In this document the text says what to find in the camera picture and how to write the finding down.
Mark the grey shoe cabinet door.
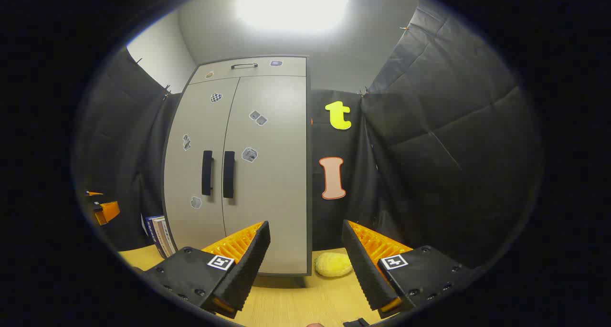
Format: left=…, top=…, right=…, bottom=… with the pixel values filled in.
left=164, top=77, right=240, bottom=251
left=222, top=75, right=308, bottom=275

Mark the grey double-door shoe cabinet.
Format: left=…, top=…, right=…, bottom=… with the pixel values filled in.
left=161, top=55, right=313, bottom=276

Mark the grey cabinet drawer front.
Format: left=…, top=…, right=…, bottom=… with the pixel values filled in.
left=190, top=56, right=307, bottom=85

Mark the ceiling light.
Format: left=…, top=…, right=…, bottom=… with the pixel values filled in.
left=235, top=0, right=350, bottom=32

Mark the yellow fluffy ball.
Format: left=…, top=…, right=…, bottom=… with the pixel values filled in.
left=314, top=252, right=354, bottom=278

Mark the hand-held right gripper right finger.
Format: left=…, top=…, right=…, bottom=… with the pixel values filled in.
left=342, top=220, right=478, bottom=319

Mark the black backdrop cloth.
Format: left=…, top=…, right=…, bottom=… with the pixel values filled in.
left=72, top=2, right=545, bottom=270

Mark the black door handle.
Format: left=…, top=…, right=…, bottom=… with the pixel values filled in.
left=201, top=150, right=214, bottom=196
left=222, top=150, right=235, bottom=199

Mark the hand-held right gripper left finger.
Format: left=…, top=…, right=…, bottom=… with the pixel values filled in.
left=136, top=221, right=271, bottom=318

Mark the row of books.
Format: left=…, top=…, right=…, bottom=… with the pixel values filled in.
left=142, top=215, right=178, bottom=259

